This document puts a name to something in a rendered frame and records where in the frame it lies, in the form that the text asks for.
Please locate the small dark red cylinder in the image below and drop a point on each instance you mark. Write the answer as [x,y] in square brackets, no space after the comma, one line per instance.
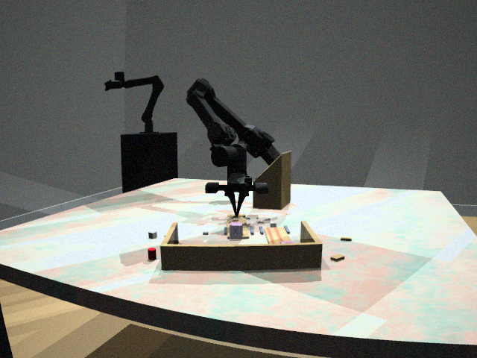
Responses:
[152,254]

